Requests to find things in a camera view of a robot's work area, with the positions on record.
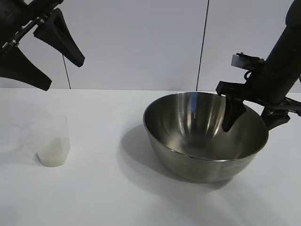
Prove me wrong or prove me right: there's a clear plastic measuring cup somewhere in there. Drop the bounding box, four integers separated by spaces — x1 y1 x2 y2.
20 114 71 168

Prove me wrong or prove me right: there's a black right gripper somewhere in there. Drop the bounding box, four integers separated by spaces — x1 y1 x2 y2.
215 62 301 134

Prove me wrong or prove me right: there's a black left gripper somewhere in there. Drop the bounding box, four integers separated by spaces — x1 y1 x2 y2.
0 0 85 91

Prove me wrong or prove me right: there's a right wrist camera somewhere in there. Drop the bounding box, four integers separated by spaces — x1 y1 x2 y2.
230 53 266 71

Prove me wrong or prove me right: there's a white uncooked rice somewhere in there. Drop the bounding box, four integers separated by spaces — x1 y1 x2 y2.
37 137 69 167

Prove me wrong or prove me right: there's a stainless steel mixing bowl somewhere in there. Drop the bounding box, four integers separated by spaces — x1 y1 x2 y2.
143 91 269 183

